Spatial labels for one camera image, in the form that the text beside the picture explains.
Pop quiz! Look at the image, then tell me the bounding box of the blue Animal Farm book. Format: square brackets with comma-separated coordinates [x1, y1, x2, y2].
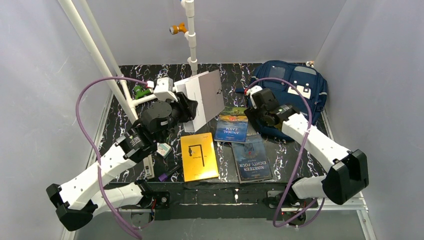
[214, 106, 248, 144]

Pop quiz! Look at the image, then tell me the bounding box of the navy blue student backpack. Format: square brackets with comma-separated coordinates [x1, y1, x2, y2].
[236, 60, 328, 125]

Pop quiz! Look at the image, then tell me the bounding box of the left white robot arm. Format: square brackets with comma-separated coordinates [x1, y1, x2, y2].
[46, 92, 203, 231]

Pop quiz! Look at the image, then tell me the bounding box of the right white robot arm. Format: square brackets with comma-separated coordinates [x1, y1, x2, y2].
[245, 86, 369, 205]

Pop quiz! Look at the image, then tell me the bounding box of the white green card pack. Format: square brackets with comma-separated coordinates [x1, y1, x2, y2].
[156, 143, 173, 158]

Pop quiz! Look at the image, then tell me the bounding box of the Nineteen Eighty-Four book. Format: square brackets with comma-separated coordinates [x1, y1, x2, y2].
[231, 134, 273, 183]

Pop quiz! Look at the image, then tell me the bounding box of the green pipe valve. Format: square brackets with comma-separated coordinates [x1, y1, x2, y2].
[133, 85, 152, 100]

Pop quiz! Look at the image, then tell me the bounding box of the yellow book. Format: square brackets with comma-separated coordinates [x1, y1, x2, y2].
[180, 132, 219, 182]

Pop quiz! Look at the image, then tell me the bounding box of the white glue stick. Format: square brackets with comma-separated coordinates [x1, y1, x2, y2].
[143, 154, 155, 180]

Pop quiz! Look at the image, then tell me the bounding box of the purple black marker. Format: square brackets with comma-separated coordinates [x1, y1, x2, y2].
[158, 164, 181, 182]

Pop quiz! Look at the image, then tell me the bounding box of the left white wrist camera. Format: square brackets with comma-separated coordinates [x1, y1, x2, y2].
[147, 77, 178, 102]

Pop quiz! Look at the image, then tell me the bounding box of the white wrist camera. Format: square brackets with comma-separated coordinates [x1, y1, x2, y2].
[147, 77, 178, 102]
[244, 85, 263, 109]

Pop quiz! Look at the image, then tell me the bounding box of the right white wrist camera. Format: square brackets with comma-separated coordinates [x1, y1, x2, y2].
[244, 85, 263, 109]

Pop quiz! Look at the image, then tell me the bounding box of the white PVC pipe frame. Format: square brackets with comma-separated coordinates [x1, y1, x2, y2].
[57, 0, 200, 123]

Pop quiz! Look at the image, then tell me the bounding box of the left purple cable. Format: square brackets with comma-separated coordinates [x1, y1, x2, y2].
[75, 76, 155, 240]

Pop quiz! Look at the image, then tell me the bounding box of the purple cable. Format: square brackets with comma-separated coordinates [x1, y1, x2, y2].
[245, 77, 327, 229]
[75, 76, 155, 240]

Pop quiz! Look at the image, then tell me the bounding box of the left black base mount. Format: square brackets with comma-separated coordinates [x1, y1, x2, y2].
[134, 180, 171, 210]

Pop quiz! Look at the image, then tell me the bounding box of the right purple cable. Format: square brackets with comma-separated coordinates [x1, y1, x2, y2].
[245, 77, 327, 229]

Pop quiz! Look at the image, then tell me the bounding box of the aluminium rail frame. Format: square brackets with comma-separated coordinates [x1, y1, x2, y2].
[61, 61, 377, 240]

